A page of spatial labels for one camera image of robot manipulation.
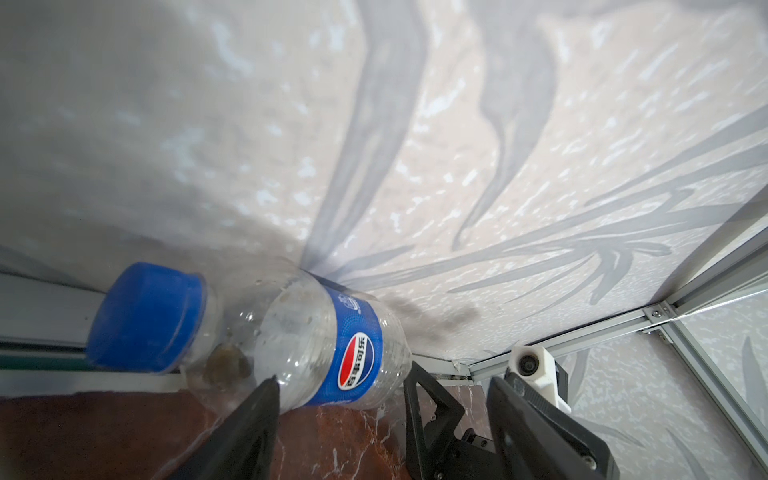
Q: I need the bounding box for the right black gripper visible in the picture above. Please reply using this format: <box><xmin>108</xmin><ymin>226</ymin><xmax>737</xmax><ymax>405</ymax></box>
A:
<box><xmin>403</xmin><ymin>362</ymin><xmax>505</xmax><ymax>480</ymax></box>

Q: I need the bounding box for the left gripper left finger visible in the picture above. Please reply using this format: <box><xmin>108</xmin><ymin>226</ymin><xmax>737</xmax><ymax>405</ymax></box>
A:
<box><xmin>169</xmin><ymin>378</ymin><xmax>280</xmax><ymax>480</ymax></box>

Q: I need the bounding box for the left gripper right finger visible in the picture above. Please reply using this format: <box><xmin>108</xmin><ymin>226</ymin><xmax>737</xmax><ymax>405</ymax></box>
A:
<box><xmin>486</xmin><ymin>374</ymin><xmax>621</xmax><ymax>479</ymax></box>

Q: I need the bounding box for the blue label bottle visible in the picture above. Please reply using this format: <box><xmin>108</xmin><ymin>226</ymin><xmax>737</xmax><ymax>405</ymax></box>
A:
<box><xmin>85</xmin><ymin>262</ymin><xmax>413</xmax><ymax>416</ymax></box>

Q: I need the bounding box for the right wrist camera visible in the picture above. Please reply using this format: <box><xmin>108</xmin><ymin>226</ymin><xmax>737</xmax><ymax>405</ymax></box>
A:
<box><xmin>507</xmin><ymin>346</ymin><xmax>572</xmax><ymax>414</ymax></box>

